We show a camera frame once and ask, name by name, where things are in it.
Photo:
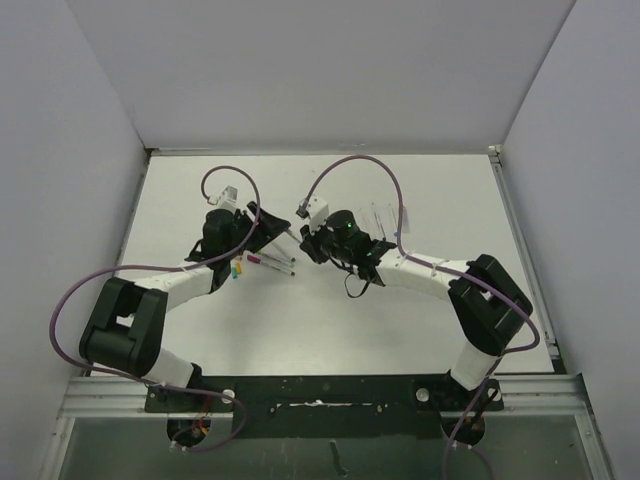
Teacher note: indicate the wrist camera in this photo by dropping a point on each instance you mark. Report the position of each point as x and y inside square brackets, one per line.
[226, 200]
[315, 210]

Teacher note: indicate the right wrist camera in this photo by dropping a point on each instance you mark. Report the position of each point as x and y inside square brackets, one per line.
[315, 210]

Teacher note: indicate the green capped pen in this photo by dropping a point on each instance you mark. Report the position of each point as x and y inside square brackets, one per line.
[276, 259]

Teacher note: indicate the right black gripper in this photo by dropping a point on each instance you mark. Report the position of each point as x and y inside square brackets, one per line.
[311, 243]

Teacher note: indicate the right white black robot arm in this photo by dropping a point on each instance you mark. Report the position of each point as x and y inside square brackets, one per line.
[489, 305]

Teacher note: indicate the orange capped fat marker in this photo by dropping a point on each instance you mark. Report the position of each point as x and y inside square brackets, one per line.
[405, 227]

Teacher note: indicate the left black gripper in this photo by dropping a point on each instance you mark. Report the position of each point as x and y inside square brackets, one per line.
[268, 228]

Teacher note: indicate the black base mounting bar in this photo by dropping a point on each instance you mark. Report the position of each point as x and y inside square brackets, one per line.
[423, 406]

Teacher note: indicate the magenta capped pen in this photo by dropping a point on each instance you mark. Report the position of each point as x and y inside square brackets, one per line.
[259, 261]

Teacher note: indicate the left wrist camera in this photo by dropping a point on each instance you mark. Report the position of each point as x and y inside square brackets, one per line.
[226, 200]

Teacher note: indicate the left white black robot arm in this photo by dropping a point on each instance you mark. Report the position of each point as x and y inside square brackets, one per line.
[126, 326]

